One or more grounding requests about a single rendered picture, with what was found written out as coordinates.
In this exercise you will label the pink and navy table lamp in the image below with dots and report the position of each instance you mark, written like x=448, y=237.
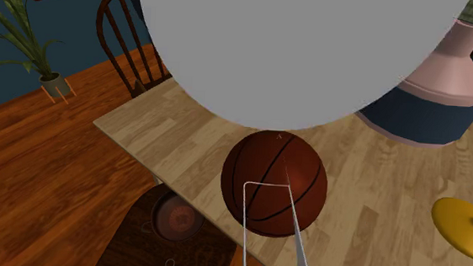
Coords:
x=426, y=115

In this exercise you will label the brown round bowl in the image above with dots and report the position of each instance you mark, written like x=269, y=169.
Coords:
x=177, y=219

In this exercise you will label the brown basketball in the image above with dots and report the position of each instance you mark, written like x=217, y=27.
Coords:
x=259, y=167

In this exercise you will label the light wooden table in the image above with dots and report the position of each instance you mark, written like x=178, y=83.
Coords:
x=381, y=190

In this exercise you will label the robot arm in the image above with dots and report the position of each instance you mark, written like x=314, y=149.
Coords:
x=291, y=49

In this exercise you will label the dark brown wooden stool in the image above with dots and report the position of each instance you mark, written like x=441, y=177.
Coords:
x=139, y=250

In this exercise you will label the yellow round lid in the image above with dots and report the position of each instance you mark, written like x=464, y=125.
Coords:
x=456, y=228

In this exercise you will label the potted green plant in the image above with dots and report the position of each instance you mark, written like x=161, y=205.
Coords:
x=52, y=83

